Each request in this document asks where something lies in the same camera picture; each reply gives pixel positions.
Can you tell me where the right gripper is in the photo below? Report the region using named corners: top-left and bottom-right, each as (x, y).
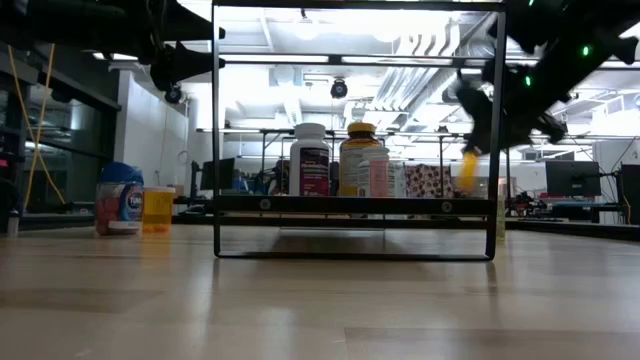
top-left (455, 58), bottom-right (570, 156)

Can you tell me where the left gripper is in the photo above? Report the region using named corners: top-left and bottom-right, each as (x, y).
top-left (127, 0), bottom-right (227, 93)

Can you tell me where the small white bottle pink label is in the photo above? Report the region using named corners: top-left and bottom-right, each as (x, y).
top-left (356, 145), bottom-right (397, 198)

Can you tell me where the amber bottle yellow cap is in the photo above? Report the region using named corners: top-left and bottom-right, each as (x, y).
top-left (338, 121), bottom-right (384, 198)

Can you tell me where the orange pill vial white cap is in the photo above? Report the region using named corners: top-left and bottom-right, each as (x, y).
top-left (141, 186), bottom-right (177, 234)

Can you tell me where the Tums bottle blue cap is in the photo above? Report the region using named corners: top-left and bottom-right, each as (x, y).
top-left (94, 161), bottom-right (145, 236)

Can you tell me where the white bottle magenta label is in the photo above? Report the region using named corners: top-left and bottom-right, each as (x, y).
top-left (288, 122), bottom-right (332, 197)

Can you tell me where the black metal shelf rack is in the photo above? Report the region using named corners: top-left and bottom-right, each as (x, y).
top-left (211, 0), bottom-right (510, 263)

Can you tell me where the ceiling light strip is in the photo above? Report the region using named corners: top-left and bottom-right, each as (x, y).
top-left (342, 54), bottom-right (454, 66)
top-left (92, 51), bottom-right (140, 63)
top-left (218, 53), bottom-right (330, 64)

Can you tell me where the dark red floral cloth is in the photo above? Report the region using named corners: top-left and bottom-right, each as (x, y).
top-left (403, 163), bottom-right (459, 199)

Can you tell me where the white patterned cloth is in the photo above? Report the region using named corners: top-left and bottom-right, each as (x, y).
top-left (394, 162), bottom-right (407, 198)

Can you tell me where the black monitor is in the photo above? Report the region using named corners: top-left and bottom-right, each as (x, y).
top-left (199, 157), bottom-right (236, 192)
top-left (544, 159), bottom-right (602, 198)
top-left (619, 163), bottom-right (640, 226)

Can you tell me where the background desk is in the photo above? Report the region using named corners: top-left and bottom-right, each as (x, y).
top-left (549, 199), bottom-right (626, 225)

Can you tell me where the person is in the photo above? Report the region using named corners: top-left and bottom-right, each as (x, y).
top-left (264, 158), bottom-right (291, 196)

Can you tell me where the yellow cable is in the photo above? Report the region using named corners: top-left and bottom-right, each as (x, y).
top-left (22, 43), bottom-right (56, 209)
top-left (7, 45), bottom-right (67, 205)

